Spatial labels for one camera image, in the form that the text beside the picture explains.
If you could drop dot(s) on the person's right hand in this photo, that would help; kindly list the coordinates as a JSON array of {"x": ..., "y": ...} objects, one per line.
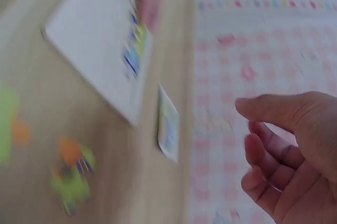
[{"x": 310, "y": 160}]

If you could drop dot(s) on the person's right thumb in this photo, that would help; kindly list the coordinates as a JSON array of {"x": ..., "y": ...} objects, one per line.
[{"x": 273, "y": 108}]

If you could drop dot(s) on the white puzzle board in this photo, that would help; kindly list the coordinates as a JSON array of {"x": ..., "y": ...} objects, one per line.
[{"x": 97, "y": 47}]

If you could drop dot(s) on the green and orange puzzle piece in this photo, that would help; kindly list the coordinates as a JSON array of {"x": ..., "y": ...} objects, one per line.
[
  {"x": 9, "y": 126},
  {"x": 73, "y": 174}
]

